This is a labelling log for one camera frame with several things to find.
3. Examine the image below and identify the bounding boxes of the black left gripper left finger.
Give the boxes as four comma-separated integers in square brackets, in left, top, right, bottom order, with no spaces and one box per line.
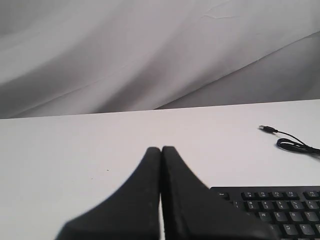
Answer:
[56,147,161,240]

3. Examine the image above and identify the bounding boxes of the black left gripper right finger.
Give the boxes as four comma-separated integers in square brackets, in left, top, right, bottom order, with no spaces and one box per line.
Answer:
[161,146,275,240]

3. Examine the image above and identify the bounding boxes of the black acer keyboard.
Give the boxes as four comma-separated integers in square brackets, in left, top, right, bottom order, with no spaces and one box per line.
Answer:
[210,185,320,240]

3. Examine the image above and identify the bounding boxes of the white backdrop cloth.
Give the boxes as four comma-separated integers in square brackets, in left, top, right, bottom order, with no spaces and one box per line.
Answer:
[0,0,320,119]

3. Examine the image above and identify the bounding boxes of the black USB cable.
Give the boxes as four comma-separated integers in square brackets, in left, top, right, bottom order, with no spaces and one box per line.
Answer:
[258,124,320,159]

